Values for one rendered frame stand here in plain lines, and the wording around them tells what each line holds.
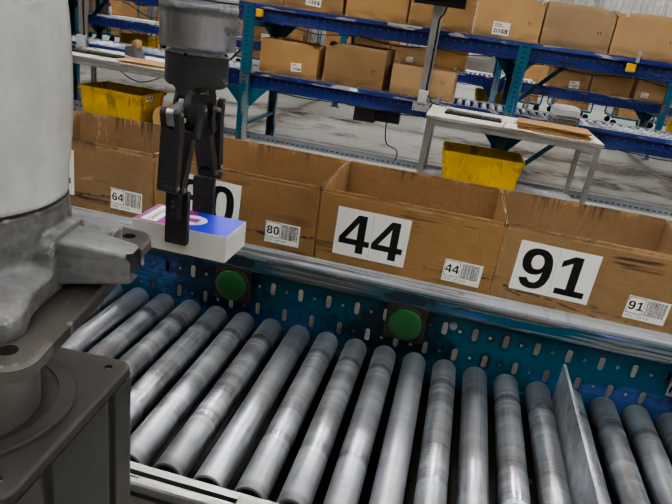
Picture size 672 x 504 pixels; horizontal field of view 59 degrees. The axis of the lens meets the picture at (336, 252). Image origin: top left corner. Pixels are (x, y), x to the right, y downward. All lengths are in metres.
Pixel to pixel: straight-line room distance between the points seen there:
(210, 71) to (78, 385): 0.38
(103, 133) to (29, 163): 1.40
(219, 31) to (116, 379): 0.39
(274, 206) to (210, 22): 0.66
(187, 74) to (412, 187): 0.91
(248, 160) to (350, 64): 4.02
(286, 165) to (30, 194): 1.21
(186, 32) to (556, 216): 1.08
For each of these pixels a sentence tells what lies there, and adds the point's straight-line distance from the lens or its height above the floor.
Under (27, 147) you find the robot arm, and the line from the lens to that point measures 0.40.
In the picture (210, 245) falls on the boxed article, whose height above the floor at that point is 1.10.
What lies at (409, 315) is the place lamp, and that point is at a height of 0.84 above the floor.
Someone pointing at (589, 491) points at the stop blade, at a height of 0.79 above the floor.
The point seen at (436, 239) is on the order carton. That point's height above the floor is 0.99.
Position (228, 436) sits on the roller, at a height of 0.75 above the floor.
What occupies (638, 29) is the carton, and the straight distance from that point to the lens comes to 5.85.
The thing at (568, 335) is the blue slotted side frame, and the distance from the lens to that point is 1.28.
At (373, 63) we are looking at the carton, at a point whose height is 1.02.
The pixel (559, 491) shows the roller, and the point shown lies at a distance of 1.06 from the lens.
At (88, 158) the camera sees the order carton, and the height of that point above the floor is 1.01.
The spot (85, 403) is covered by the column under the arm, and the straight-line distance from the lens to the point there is 0.53.
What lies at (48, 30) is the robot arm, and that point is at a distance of 0.41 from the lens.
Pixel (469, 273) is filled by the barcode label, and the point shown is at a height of 0.93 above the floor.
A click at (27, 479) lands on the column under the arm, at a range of 0.48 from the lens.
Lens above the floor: 1.40
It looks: 22 degrees down
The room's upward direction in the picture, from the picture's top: 8 degrees clockwise
